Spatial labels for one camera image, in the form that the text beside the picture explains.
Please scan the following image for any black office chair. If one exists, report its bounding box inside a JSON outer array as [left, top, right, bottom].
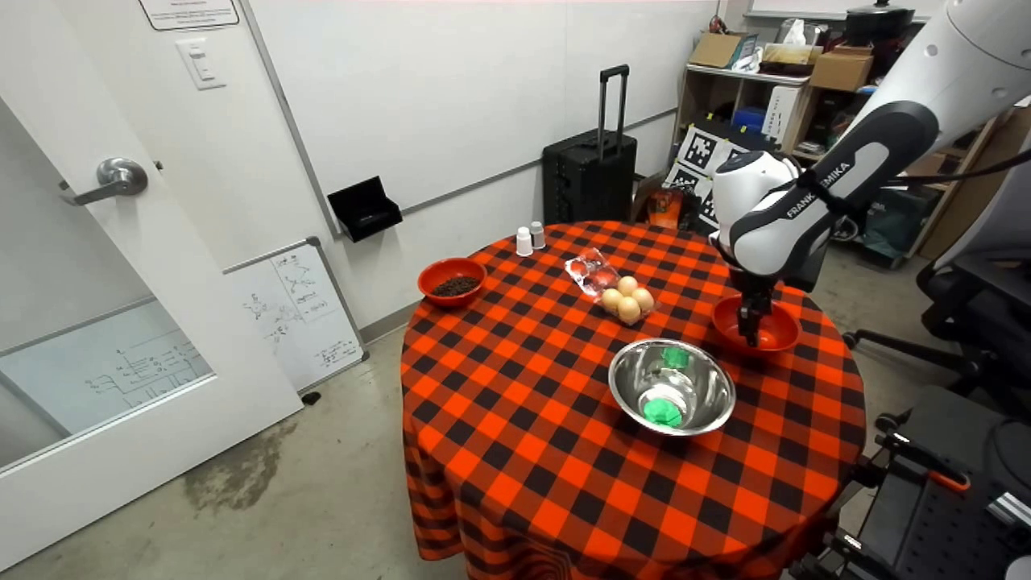
[[844, 160, 1031, 418]]

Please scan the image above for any black rolling suitcase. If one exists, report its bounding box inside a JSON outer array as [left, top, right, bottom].
[[538, 61, 642, 228]]

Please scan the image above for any orange black checkered tablecloth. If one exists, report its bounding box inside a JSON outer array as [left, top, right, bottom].
[[400, 222, 866, 580]]

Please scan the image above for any black white fiducial marker board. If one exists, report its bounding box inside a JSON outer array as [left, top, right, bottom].
[[663, 123, 747, 215]]

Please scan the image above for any green toy broccoli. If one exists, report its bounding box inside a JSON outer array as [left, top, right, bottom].
[[642, 395, 683, 428]]

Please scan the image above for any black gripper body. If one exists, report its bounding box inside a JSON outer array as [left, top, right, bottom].
[[732, 267, 776, 319]]

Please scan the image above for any silver metal bowl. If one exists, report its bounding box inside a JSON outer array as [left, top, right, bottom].
[[608, 339, 738, 438]]

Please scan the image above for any black cart with orange handle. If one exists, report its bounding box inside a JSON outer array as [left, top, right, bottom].
[[787, 389, 1031, 580]]

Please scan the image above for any silver door lever handle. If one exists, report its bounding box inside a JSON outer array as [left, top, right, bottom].
[[60, 159, 149, 206]]

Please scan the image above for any small leaning whiteboard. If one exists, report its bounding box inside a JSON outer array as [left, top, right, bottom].
[[226, 237, 363, 389]]

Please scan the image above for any white door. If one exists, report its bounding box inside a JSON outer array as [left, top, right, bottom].
[[0, 0, 298, 571]]

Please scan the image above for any grey pepper shaker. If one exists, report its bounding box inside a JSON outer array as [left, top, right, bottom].
[[528, 222, 547, 251]]

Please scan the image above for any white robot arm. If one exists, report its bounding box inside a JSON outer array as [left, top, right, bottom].
[[712, 0, 1031, 325]]

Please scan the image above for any red bowl with dark contents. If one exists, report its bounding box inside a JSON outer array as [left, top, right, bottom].
[[420, 259, 487, 309]]

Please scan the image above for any white light switch plate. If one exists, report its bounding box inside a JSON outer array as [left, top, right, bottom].
[[178, 39, 223, 89]]

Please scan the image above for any red plastic bowl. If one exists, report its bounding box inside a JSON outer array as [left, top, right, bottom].
[[712, 297, 799, 353]]

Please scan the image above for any white salt shaker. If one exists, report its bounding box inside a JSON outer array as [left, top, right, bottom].
[[512, 227, 535, 259]]

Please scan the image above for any black wall-mounted holder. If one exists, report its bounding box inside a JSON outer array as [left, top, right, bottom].
[[329, 177, 404, 242]]

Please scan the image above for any clear plastic egg carton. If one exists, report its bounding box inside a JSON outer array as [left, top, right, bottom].
[[564, 248, 657, 325]]

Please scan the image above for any brown cardboard box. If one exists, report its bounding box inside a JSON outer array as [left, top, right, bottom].
[[810, 53, 873, 89]]

